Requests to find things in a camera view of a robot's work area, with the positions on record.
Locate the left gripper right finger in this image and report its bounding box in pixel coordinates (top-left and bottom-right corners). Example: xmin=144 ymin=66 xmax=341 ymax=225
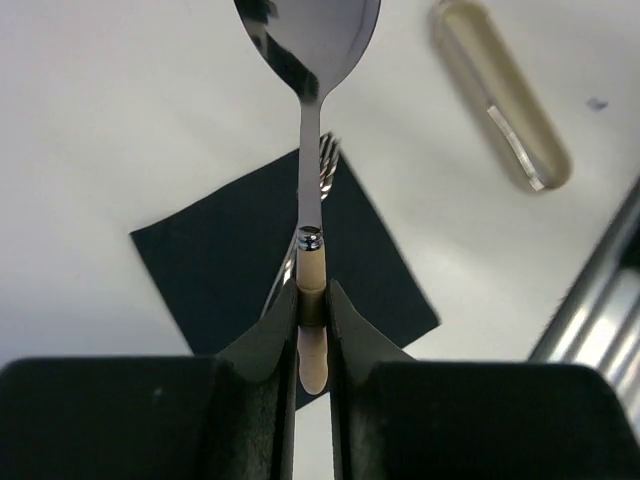
xmin=326 ymin=282 xmax=639 ymax=479

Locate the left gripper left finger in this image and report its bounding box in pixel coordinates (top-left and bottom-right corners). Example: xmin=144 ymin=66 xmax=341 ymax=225
xmin=1 ymin=285 xmax=297 ymax=479

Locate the black paper napkin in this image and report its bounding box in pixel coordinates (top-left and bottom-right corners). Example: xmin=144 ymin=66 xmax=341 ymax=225
xmin=128 ymin=144 xmax=442 ymax=412

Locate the silver fork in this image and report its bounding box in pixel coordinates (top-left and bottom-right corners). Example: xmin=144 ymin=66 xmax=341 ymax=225
xmin=260 ymin=131 xmax=340 ymax=317

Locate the wooden handled spoon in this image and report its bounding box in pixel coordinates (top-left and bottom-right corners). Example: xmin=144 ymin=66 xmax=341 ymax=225
xmin=235 ymin=1 xmax=381 ymax=395

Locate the aluminium rail frame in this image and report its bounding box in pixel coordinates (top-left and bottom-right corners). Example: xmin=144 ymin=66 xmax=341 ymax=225
xmin=524 ymin=174 xmax=640 ymax=401

